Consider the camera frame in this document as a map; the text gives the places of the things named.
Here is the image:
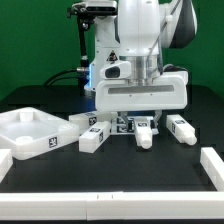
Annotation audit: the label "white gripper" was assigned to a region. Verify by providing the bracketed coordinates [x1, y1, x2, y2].
[95, 61, 188, 132]

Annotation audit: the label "white square desk top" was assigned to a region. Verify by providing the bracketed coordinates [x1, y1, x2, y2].
[0, 107, 79, 160]

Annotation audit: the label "black cables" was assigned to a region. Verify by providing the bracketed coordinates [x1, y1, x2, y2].
[43, 68, 84, 87]

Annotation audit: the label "white left fence bar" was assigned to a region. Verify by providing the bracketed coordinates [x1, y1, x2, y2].
[0, 149, 13, 183]

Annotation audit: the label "white marker sheet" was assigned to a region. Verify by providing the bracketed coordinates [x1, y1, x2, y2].
[111, 116, 159, 135]

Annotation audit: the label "white front fence bar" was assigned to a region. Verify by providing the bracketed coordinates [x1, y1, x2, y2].
[0, 192, 224, 221]

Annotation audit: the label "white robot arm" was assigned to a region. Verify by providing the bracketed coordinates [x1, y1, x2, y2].
[84, 0, 197, 121]

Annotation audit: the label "white fence bar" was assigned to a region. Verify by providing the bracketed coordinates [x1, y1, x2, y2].
[200, 147, 224, 192]
[0, 192, 224, 221]
[0, 149, 13, 183]

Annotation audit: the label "camera on stand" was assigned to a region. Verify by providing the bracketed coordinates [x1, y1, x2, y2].
[72, 0, 117, 15]

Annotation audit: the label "white right fence bar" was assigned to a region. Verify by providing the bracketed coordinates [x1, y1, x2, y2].
[200, 147, 224, 192]

